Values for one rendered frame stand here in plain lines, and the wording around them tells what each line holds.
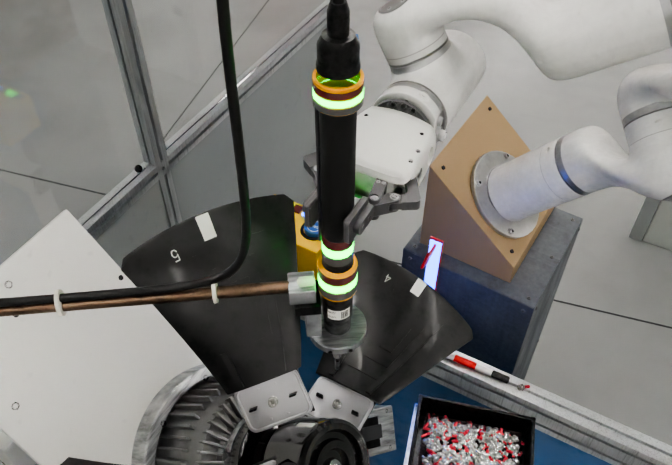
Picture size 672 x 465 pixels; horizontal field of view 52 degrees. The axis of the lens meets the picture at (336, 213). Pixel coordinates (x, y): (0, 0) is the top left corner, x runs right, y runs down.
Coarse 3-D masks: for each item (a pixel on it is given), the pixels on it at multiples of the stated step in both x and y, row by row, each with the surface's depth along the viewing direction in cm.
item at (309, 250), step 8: (296, 216) 138; (296, 224) 136; (304, 224) 136; (296, 232) 135; (304, 232) 135; (296, 240) 134; (304, 240) 134; (312, 240) 133; (304, 248) 132; (312, 248) 132; (320, 248) 132; (304, 256) 134; (312, 256) 133; (304, 264) 136; (312, 264) 134
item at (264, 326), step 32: (192, 224) 86; (224, 224) 87; (256, 224) 88; (288, 224) 89; (128, 256) 85; (160, 256) 85; (192, 256) 86; (224, 256) 87; (256, 256) 88; (288, 256) 89; (192, 320) 87; (224, 320) 88; (256, 320) 88; (288, 320) 88; (224, 352) 88; (256, 352) 88; (288, 352) 89; (224, 384) 90; (256, 384) 89
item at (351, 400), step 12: (324, 384) 99; (336, 384) 99; (312, 396) 98; (324, 396) 98; (336, 396) 98; (348, 396) 98; (360, 396) 98; (324, 408) 97; (348, 408) 97; (360, 408) 97; (348, 420) 95; (360, 420) 95
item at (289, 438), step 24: (240, 432) 92; (264, 432) 93; (288, 432) 88; (312, 432) 85; (336, 432) 89; (240, 456) 90; (264, 456) 88; (288, 456) 85; (312, 456) 85; (336, 456) 88; (360, 456) 90
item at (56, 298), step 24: (216, 0) 52; (336, 0) 52; (240, 120) 60; (240, 144) 62; (240, 168) 63; (240, 192) 66; (240, 264) 73; (144, 288) 75; (168, 288) 75; (192, 288) 75; (216, 288) 76
